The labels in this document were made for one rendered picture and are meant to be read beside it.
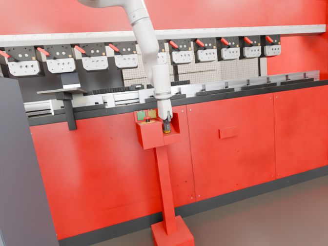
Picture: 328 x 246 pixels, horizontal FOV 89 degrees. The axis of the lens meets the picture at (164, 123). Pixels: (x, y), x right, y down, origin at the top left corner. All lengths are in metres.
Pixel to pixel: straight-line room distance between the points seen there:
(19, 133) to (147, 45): 0.56
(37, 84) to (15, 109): 1.27
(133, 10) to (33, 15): 0.72
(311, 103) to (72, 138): 1.85
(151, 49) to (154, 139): 0.41
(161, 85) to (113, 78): 0.99
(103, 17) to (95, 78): 0.64
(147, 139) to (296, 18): 1.64
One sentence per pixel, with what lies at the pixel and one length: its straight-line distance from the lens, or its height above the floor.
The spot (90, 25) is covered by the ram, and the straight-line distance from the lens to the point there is 1.29.
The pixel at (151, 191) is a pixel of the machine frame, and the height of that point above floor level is 0.27.
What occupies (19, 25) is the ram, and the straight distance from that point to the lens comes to 1.39.
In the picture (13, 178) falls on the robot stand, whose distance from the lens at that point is 0.58.
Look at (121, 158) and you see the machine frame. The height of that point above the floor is 0.54.
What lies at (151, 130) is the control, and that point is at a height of 0.75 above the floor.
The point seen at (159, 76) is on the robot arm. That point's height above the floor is 0.99.
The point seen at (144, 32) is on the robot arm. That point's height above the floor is 1.18.
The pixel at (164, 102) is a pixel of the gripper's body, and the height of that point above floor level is 0.87.
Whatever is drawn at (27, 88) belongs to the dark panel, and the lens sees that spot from 1.91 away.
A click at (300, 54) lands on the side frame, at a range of 2.33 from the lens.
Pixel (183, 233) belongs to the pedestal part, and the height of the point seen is 0.12.
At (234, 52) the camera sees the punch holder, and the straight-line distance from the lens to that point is 1.51.
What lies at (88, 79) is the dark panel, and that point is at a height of 1.15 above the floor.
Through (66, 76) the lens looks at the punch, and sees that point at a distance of 1.28.
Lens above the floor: 0.89
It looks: 9 degrees down
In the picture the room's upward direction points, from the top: 7 degrees counter-clockwise
